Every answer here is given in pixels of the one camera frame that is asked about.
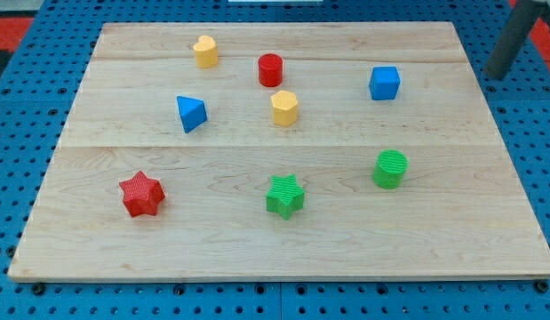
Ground blue cube block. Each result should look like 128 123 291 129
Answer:
369 66 401 100

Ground light wooden board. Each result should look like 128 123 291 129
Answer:
8 22 550 283

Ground green star block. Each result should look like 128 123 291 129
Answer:
266 174 305 220

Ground yellow hexagonal prism block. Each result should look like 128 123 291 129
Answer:
271 91 299 126

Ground blue triangular prism block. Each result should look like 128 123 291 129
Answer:
176 96 207 133

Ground red cylinder block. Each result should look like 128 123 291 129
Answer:
258 53 283 87

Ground green cylinder block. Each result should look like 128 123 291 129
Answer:
371 149 409 189

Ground yellow heart block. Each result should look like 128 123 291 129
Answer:
193 35 219 68

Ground red star block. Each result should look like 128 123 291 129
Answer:
119 171 165 218

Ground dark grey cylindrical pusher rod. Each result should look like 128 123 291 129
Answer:
483 0 547 80

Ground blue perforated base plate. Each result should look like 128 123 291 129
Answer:
0 0 550 319

